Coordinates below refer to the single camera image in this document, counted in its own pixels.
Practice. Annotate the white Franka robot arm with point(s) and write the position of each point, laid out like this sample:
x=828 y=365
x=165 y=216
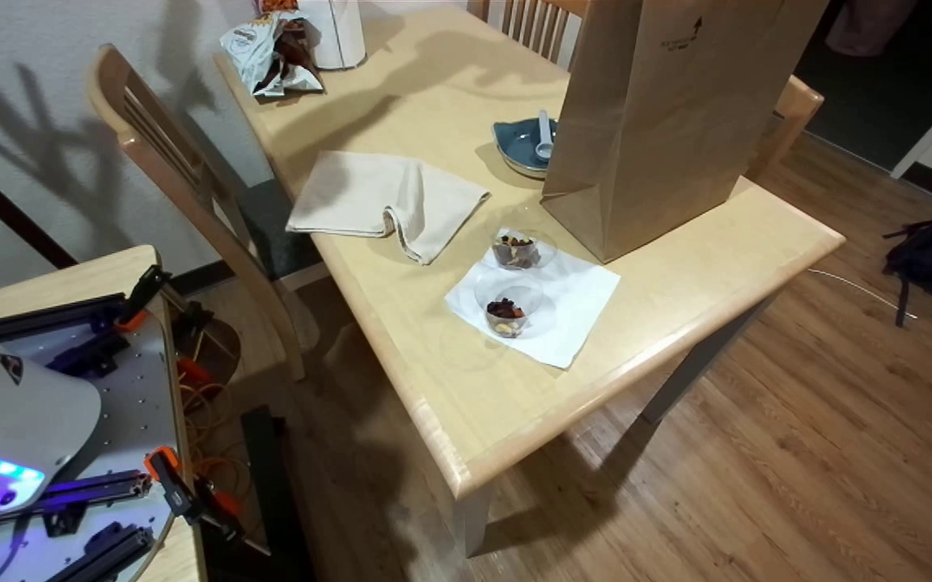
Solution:
x=13 y=422

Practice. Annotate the brown paper shopping bag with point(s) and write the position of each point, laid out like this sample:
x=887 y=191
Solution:
x=672 y=117

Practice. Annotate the black floor bag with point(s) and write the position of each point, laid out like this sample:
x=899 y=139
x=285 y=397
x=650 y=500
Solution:
x=931 y=259

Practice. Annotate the chocolate cupcake in clear cup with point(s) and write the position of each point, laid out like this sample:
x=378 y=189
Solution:
x=505 y=317
x=517 y=252

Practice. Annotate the white paper napkin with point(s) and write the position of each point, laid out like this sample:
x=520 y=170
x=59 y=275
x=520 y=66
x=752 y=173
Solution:
x=563 y=302

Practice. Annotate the beige folded cloth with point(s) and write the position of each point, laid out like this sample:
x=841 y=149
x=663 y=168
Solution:
x=357 y=195

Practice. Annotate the blue ceramic bowl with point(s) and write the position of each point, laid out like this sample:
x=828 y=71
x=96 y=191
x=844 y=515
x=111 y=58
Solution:
x=517 y=146

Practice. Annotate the white spoon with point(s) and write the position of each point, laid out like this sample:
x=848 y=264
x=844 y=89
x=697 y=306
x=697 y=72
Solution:
x=546 y=134

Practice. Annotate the white container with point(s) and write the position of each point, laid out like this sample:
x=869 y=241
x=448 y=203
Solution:
x=339 y=34

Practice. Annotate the black orange clamp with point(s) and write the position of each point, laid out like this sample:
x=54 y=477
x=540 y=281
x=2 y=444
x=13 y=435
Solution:
x=180 y=481
x=143 y=296

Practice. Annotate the wooden chair with grey seat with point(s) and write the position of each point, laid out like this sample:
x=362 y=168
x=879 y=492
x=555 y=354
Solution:
x=163 y=164

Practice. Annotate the robot mounting stand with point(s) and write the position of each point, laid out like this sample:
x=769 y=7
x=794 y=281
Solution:
x=131 y=400

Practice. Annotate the dark metal mounting bracket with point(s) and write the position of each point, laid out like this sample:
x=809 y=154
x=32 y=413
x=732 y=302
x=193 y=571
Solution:
x=56 y=326
x=106 y=555
x=96 y=500

